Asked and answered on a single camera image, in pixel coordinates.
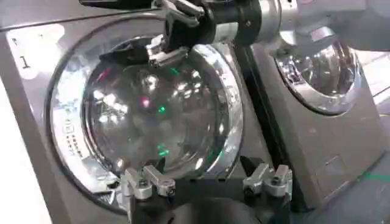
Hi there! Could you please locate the round glass dryer door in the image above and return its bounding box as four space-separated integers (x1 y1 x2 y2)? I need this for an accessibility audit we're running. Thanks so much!
44 13 245 215
273 39 364 116

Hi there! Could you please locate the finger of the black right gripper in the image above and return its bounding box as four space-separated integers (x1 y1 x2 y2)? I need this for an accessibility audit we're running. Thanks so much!
99 35 191 69
79 0 205 28

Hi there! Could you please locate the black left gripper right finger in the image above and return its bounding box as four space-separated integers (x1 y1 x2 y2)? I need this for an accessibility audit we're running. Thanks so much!
239 155 294 202

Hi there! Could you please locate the green floor tape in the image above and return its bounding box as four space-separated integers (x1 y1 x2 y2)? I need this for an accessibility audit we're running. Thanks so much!
361 170 390 184

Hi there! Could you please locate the grey dryer marked one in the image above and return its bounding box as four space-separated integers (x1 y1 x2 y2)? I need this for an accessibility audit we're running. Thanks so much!
0 0 295 224

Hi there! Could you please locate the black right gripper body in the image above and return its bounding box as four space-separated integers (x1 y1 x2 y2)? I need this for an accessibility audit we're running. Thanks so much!
163 0 263 50

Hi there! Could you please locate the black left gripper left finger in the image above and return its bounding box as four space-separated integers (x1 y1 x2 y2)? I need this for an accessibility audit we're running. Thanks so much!
120 156 177 201

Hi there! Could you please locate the grey dryer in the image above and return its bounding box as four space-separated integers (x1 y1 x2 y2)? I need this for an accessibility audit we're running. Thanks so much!
251 39 390 212

